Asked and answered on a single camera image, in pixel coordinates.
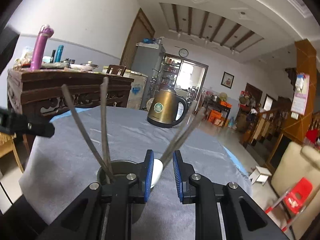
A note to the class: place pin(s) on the dark metal utensil holder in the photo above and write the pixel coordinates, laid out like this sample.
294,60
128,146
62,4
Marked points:
120,166

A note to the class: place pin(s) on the round wall clock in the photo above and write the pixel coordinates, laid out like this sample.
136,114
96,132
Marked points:
183,52

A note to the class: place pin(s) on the red plastic child chair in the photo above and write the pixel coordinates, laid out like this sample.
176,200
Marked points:
298,195

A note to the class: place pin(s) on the grey tablecloth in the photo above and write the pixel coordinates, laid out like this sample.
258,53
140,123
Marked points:
75,155

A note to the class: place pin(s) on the shelf with bottles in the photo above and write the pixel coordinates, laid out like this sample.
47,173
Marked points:
171,70

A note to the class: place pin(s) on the wall calendar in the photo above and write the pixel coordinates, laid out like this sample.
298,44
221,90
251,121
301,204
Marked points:
300,97

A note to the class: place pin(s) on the grey refrigerator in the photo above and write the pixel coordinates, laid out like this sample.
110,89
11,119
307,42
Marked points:
146,57

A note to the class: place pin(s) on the brown wooden door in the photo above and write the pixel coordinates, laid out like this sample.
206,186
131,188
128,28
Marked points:
135,37

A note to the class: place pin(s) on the white spoon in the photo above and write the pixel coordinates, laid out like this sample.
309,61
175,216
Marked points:
157,172

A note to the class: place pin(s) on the dark wooden side table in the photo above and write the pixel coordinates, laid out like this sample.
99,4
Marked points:
215,106

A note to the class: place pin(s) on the gold electric kettle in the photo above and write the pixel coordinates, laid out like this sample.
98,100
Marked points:
162,112

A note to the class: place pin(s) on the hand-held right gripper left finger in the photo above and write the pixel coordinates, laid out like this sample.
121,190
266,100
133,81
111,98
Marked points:
149,177

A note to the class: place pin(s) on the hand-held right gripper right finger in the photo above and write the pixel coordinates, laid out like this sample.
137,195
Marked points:
177,177

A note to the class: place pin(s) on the blue water jug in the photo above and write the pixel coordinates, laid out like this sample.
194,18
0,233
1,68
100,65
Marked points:
232,123

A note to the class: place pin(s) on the white step stool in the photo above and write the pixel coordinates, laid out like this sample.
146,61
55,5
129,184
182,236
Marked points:
260,175

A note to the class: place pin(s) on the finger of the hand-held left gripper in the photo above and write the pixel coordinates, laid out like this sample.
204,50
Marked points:
37,127

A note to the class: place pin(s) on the framed flower picture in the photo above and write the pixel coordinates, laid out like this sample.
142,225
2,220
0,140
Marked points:
227,80

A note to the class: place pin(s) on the purple thermos flask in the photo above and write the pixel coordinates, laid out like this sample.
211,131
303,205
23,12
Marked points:
40,50

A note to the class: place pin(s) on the light wooden stool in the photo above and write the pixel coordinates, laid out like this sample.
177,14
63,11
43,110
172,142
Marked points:
7,145

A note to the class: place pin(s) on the black bottle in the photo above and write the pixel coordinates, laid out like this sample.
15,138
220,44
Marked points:
53,57

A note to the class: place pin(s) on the carved dark wooden sideboard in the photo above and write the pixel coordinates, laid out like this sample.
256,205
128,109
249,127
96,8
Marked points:
37,85

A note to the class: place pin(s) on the dark wooden chair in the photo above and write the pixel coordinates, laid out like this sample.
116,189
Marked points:
116,70

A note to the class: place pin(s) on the white chest freezer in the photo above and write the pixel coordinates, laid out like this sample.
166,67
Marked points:
137,90

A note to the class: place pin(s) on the pot with glass lid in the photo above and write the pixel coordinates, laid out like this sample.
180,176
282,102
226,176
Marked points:
89,64

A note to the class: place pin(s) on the wooden stair railing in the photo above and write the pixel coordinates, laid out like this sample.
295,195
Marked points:
265,127

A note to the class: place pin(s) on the orange box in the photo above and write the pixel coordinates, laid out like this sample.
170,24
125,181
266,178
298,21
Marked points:
225,105

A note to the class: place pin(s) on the teal bottle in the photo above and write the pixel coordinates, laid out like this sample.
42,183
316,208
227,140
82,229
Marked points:
59,54

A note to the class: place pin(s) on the cream leather sofa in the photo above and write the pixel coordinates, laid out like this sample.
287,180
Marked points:
295,162

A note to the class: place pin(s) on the blue table cover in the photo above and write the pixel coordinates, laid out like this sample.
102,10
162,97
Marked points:
235,162

